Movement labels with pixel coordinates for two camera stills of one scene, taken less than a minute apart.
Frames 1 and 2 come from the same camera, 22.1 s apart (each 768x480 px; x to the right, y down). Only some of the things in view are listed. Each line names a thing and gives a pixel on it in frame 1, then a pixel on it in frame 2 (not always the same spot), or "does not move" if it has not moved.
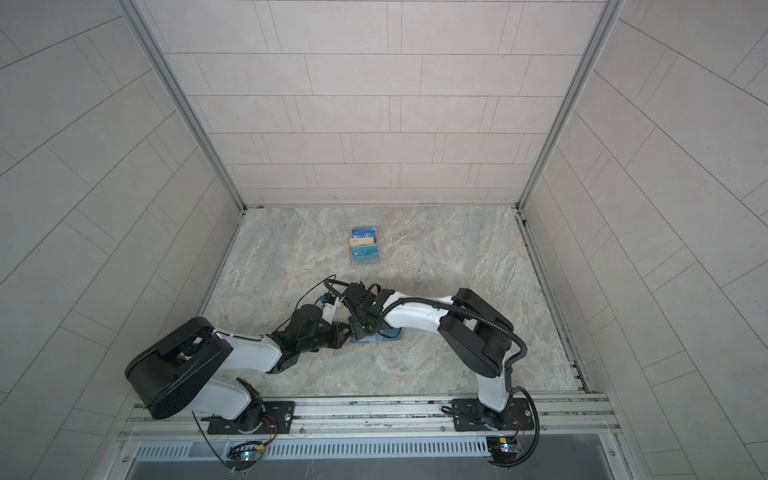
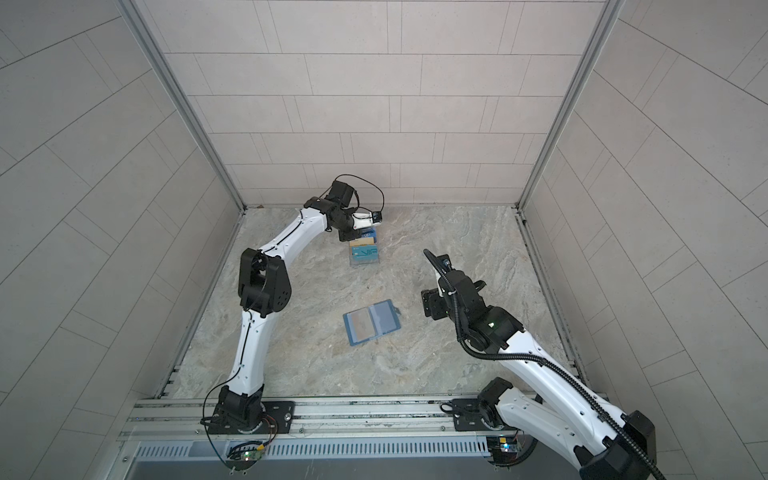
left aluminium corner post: x=177 y=89 does not move
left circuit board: x=244 y=454 does not move
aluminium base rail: x=372 y=419 does not move
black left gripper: x=337 y=330 -> x=351 y=235
